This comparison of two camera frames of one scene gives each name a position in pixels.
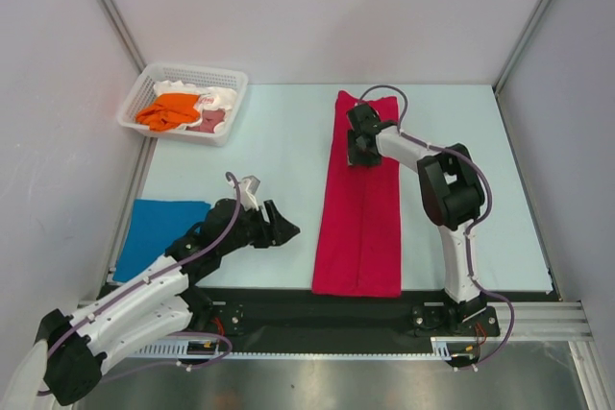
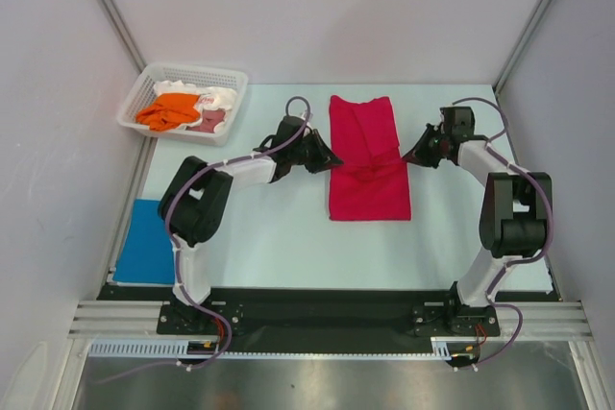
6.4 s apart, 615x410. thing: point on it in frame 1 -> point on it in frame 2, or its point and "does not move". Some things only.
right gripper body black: (356, 154) -> (430, 151)
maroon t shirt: (209, 118) does not move
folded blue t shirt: (153, 227) does not move
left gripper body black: (254, 230) -> (309, 154)
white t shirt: (211, 99) does not move
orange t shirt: (169, 111) does not move
